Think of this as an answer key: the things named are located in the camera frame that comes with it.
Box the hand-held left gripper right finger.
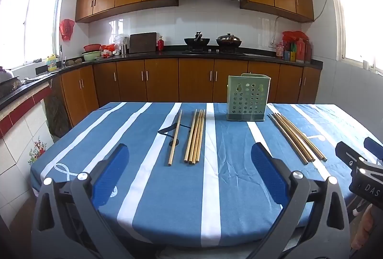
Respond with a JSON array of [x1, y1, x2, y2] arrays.
[[248, 142, 351, 259]]

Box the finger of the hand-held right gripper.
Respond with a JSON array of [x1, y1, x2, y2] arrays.
[[335, 141, 367, 170], [363, 137, 383, 164]]

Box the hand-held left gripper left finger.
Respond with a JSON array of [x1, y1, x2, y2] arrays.
[[32, 143, 130, 259]]

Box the green perforated utensil holder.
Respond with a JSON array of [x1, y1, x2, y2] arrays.
[[226, 74, 271, 122]]

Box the person's right hand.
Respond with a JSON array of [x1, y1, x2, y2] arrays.
[[352, 204, 374, 251]]

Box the blue striped tablecloth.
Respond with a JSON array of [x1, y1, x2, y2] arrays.
[[30, 102, 383, 248]]

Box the dark mesh bag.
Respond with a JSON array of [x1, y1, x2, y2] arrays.
[[45, 94, 71, 139]]

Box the dark red sauce bottle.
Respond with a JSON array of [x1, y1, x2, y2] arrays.
[[304, 39, 312, 64]]

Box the wooden base cabinets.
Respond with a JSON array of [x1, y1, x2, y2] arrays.
[[49, 57, 322, 140]]

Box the green basin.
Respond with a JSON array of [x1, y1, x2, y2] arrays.
[[81, 50, 104, 62]]

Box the crumpled red plastic bag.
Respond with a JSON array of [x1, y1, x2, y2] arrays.
[[282, 31, 309, 44]]

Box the red and white packets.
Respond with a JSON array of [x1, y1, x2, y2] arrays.
[[100, 44, 120, 58]]

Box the yellow dish soap bottle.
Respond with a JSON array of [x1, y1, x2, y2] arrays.
[[46, 54, 58, 72]]

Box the small bright window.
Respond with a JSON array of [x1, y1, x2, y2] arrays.
[[328, 0, 383, 75]]

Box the kitchen faucet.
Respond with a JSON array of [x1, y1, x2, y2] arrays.
[[58, 44, 67, 68]]

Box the black gas stove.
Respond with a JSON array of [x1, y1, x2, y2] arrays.
[[181, 48, 248, 56]]

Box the black kitchen countertop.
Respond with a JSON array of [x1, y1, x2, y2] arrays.
[[0, 45, 324, 110]]

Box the dark pan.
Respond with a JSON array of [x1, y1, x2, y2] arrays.
[[0, 66, 23, 99]]

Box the white plastic bag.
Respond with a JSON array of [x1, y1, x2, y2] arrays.
[[114, 34, 130, 55]]

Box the dark wooden cutting board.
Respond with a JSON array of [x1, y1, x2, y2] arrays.
[[129, 32, 158, 54]]

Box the dark pot with lid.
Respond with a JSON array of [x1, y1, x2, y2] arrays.
[[216, 33, 242, 47]]

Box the black wok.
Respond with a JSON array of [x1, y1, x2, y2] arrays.
[[183, 32, 211, 47]]

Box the hanging red plastic bag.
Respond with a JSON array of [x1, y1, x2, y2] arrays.
[[59, 19, 75, 42]]

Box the large sliding window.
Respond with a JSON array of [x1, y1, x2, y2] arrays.
[[0, 0, 65, 69]]

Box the wall power cable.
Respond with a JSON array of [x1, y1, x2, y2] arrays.
[[271, 0, 336, 48]]

